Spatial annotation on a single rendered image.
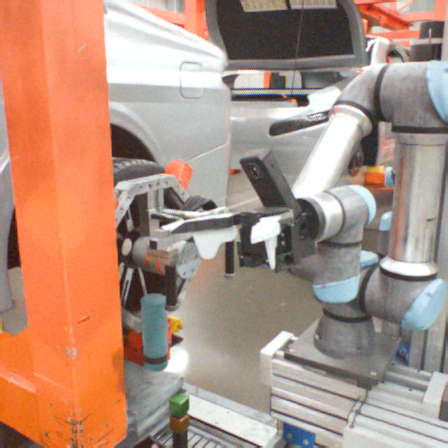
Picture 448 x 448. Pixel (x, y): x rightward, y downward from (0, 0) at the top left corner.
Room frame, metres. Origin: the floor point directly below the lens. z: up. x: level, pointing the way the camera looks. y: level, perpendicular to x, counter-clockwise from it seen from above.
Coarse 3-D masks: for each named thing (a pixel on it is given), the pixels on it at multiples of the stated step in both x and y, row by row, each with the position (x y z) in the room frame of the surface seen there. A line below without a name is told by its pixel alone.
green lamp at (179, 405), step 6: (174, 396) 1.09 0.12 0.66; (180, 396) 1.09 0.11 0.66; (186, 396) 1.09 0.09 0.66; (168, 402) 1.08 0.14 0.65; (174, 402) 1.07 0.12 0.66; (180, 402) 1.06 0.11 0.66; (186, 402) 1.08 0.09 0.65; (174, 408) 1.07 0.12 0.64; (180, 408) 1.06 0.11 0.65; (186, 408) 1.08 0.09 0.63; (174, 414) 1.07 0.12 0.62; (180, 414) 1.06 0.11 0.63
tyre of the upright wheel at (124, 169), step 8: (112, 160) 1.75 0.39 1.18; (120, 160) 1.75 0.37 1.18; (128, 160) 1.74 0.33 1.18; (136, 160) 1.75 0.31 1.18; (144, 160) 1.79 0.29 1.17; (120, 168) 1.67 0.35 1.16; (128, 168) 1.70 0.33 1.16; (136, 168) 1.73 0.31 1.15; (144, 168) 1.77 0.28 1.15; (152, 168) 1.81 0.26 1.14; (160, 168) 1.84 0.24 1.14; (120, 176) 1.67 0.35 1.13; (128, 176) 1.70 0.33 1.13; (136, 176) 1.73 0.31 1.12; (144, 176) 1.77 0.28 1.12; (176, 208) 1.93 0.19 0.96
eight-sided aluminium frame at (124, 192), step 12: (132, 180) 1.66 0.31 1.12; (144, 180) 1.66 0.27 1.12; (156, 180) 1.70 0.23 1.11; (168, 180) 1.75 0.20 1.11; (120, 192) 1.60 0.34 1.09; (132, 192) 1.59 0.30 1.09; (144, 192) 1.64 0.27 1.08; (168, 192) 1.82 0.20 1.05; (180, 192) 1.81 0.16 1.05; (120, 204) 1.55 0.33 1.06; (180, 204) 1.87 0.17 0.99; (120, 216) 1.55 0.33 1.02; (192, 240) 1.88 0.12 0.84; (192, 276) 1.86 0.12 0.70; (180, 288) 1.81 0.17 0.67; (180, 300) 1.80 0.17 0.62; (168, 312) 1.73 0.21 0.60; (132, 324) 1.57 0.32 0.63
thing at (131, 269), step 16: (128, 208) 1.72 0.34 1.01; (128, 224) 1.72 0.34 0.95; (160, 224) 1.98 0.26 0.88; (128, 256) 1.77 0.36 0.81; (128, 272) 1.71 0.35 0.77; (144, 272) 1.94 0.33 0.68; (128, 288) 1.70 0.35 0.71; (144, 288) 1.78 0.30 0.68; (160, 288) 1.84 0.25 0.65; (128, 304) 1.77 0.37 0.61
